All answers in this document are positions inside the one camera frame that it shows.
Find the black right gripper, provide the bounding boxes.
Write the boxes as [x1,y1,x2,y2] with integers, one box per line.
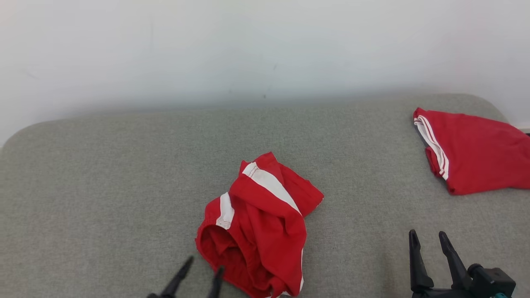
[409,230,477,298]

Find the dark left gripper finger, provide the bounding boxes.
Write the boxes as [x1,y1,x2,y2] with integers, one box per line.
[207,266,225,298]
[147,256,194,298]

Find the red shorts white stripes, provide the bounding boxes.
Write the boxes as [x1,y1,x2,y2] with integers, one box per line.
[195,152,324,298]

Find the red number 23 jersey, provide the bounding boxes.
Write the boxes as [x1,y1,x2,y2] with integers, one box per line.
[413,108,530,196]

